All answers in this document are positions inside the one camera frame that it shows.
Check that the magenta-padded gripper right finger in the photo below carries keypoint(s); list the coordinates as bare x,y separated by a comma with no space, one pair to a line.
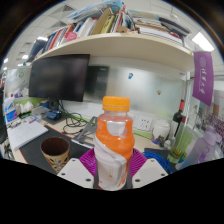
150,171

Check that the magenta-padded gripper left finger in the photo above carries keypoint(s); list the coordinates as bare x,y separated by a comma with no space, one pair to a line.
75,171

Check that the orange-capped drink bottle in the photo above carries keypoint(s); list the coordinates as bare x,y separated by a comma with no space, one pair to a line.
113,143

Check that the purple water bottle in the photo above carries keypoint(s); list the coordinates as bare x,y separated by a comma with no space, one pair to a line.
200,151

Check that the floral paper cup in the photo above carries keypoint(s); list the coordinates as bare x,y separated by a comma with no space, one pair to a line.
56,156

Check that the grey metal laptop stand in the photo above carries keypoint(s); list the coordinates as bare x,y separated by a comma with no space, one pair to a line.
85,133

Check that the green glass tumbler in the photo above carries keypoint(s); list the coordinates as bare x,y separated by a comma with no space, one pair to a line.
180,145

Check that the white ceramic jar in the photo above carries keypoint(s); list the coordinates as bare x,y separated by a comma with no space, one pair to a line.
161,131

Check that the black desk mat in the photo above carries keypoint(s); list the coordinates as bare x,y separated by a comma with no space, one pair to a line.
31,151

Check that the dark wine bottle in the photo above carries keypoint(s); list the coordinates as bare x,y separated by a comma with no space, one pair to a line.
178,120

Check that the small blue device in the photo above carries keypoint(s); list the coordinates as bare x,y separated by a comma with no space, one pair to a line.
54,115

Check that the open white notebook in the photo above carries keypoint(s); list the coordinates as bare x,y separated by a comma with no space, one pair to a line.
26,133

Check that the photo poster board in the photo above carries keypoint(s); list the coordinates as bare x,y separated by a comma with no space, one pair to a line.
215,121

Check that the black computer monitor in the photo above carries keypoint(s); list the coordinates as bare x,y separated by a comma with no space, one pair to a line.
58,78

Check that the purple hanging banner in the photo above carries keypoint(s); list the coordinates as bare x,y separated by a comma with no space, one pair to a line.
203,78

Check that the ceiling lights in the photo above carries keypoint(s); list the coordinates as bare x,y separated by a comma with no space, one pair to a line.
201,41

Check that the white wall sockets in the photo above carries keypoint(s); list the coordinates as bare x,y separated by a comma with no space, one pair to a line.
144,123

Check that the wall shelf with books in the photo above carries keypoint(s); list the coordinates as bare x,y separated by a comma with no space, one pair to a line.
116,43

